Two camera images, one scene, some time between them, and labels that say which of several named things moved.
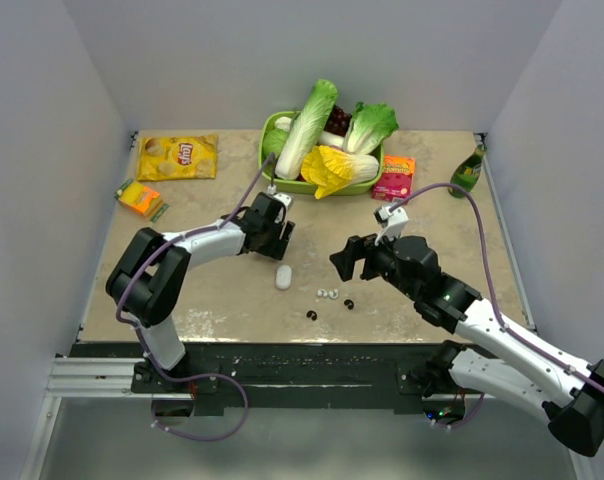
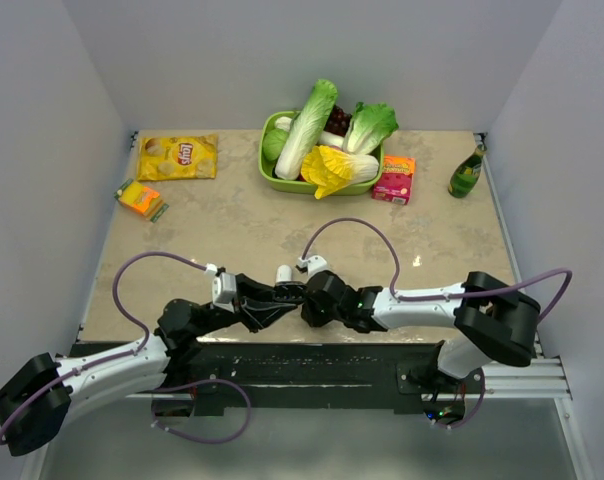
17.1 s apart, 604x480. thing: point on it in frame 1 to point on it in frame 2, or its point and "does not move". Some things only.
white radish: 325,137 does not move
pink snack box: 395,180 does not move
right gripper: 359,248 to 310,314
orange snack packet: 142,199 does not move
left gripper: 276,248 to 255,303
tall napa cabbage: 305,130 does not move
